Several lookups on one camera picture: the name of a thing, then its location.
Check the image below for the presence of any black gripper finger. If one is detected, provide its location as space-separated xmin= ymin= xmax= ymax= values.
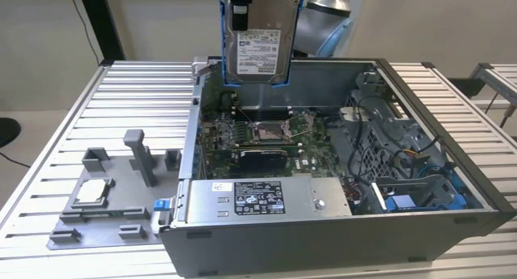
xmin=230 ymin=0 xmax=252 ymax=31

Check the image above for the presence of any hard disk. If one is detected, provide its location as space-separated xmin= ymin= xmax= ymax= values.
xmin=215 ymin=0 xmax=304 ymax=90

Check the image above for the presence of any grey metal disk bay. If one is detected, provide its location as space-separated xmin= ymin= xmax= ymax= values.
xmin=330 ymin=70 xmax=485 ymax=215

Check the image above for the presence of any black RAM slots row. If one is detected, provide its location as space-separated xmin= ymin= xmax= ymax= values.
xmin=232 ymin=105 xmax=295 ymax=119

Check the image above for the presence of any thin metal locking lever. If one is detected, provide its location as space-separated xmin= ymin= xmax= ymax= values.
xmin=232 ymin=104 xmax=256 ymax=125

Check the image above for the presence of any metal socket cover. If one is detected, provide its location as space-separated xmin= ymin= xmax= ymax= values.
xmin=284 ymin=113 xmax=317 ymax=137

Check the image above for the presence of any CPU socket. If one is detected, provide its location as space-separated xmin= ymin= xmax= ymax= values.
xmin=250 ymin=120 xmax=291 ymax=144

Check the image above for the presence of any expansion slot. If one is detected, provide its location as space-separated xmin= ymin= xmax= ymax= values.
xmin=234 ymin=141 xmax=304 ymax=150

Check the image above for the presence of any black graphics card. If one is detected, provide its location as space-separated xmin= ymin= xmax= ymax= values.
xmin=232 ymin=148 xmax=291 ymax=174

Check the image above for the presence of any green motherboard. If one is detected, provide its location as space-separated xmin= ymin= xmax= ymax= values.
xmin=199 ymin=108 xmax=350 ymax=185

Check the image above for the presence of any black box under table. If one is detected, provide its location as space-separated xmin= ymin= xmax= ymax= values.
xmin=445 ymin=77 xmax=485 ymax=103

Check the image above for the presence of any grey power supply unit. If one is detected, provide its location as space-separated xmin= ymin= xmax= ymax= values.
xmin=184 ymin=177 xmax=353 ymax=225

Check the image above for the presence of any aluminium side table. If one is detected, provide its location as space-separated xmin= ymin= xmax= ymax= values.
xmin=470 ymin=62 xmax=517 ymax=110

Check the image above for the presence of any blue and grey case latch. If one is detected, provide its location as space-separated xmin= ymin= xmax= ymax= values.
xmin=150 ymin=197 xmax=179 ymax=232

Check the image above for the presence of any grey parts rack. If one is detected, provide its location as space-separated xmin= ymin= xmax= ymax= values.
xmin=44 ymin=129 xmax=183 ymax=251

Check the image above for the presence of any black round chair base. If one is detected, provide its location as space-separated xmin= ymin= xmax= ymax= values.
xmin=0 ymin=117 xmax=21 ymax=147

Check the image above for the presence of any silver CPU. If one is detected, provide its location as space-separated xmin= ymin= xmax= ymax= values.
xmin=75 ymin=179 xmax=111 ymax=203

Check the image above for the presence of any open black PC case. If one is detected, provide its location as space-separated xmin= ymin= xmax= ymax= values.
xmin=159 ymin=56 xmax=517 ymax=277

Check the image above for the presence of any silver case hinge bracket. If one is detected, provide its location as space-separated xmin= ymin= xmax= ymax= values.
xmin=191 ymin=57 xmax=215 ymax=77

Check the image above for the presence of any black frame post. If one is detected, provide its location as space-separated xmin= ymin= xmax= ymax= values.
xmin=76 ymin=0 xmax=125 ymax=65

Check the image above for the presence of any thin black wall cable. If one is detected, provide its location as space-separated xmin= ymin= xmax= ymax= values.
xmin=67 ymin=0 xmax=101 ymax=65

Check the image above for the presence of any long black wire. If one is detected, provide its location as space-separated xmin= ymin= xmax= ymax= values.
xmin=347 ymin=99 xmax=379 ymax=183

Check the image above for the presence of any yellow and black wire bundle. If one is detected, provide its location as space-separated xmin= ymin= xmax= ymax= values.
xmin=393 ymin=147 xmax=430 ymax=166

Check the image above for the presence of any blue wire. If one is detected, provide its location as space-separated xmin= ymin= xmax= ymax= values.
xmin=418 ymin=165 xmax=459 ymax=188

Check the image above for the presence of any black floor cable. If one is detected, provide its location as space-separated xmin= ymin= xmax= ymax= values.
xmin=0 ymin=151 xmax=32 ymax=168

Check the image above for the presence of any blue plastic carrier bracket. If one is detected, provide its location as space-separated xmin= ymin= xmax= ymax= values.
xmin=383 ymin=194 xmax=423 ymax=212

